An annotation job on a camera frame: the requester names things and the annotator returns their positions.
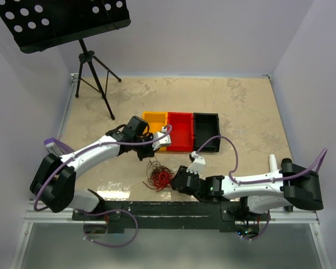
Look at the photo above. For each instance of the black plastic bin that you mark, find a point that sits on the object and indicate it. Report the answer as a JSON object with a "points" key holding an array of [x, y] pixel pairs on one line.
{"points": [[206, 125]]}

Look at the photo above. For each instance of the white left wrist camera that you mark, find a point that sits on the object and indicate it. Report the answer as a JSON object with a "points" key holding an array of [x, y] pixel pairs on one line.
{"points": [[161, 139]]}

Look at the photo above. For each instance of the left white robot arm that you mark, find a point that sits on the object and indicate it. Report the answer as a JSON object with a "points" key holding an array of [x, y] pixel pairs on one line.
{"points": [[55, 180]]}

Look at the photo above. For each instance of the black microphone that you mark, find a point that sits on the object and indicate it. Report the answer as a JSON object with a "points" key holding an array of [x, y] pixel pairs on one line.
{"points": [[285, 161]]}

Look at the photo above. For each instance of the purple plastic holder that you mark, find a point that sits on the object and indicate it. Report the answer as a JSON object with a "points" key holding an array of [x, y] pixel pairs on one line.
{"points": [[57, 147]]}

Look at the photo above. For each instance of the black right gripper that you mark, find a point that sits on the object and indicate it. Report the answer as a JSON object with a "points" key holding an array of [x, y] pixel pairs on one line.
{"points": [[182, 170]]}

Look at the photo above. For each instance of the white microphone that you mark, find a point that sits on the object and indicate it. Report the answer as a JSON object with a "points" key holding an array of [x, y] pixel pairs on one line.
{"points": [[273, 163]]}

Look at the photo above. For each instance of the yellow plastic bin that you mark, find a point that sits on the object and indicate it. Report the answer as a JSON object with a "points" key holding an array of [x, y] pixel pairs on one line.
{"points": [[156, 120]]}

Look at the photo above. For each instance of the red plastic bin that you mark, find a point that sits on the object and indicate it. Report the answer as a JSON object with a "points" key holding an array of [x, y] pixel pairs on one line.
{"points": [[182, 134]]}

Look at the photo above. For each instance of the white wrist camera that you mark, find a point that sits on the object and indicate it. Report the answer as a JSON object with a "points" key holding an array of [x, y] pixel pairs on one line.
{"points": [[197, 163], [161, 139]]}

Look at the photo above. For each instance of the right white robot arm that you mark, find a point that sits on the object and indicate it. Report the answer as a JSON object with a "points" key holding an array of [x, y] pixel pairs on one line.
{"points": [[291, 185]]}

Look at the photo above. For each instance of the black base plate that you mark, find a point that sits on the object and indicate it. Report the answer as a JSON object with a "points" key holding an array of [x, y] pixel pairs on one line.
{"points": [[223, 216]]}

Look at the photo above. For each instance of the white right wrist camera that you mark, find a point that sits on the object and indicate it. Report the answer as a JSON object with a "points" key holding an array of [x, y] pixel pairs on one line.
{"points": [[197, 163]]}

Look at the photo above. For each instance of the black perforated music stand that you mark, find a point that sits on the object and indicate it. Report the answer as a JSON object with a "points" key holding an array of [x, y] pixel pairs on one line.
{"points": [[31, 31]]}

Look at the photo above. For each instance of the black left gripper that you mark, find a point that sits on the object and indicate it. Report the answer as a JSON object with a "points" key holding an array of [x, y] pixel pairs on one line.
{"points": [[150, 152]]}

